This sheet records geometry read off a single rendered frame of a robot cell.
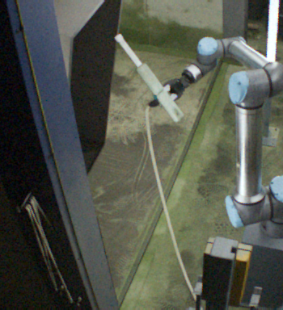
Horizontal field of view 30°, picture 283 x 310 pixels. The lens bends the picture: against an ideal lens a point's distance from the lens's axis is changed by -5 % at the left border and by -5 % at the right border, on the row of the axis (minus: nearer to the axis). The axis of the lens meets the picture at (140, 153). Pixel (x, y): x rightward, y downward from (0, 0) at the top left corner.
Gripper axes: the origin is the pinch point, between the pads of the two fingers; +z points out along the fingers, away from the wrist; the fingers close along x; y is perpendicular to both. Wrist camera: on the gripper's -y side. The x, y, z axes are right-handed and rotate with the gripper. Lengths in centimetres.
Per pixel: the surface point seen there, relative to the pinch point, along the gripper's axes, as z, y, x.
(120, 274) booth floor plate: 58, 63, -71
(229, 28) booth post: -142, 136, -5
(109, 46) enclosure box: -5.2, 23.7, 35.0
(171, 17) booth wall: -119, 162, 29
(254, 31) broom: -188, 173, -25
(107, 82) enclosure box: 1.2, 42.4, 20.2
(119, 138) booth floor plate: -12, 136, -19
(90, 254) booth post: 76, -58, -18
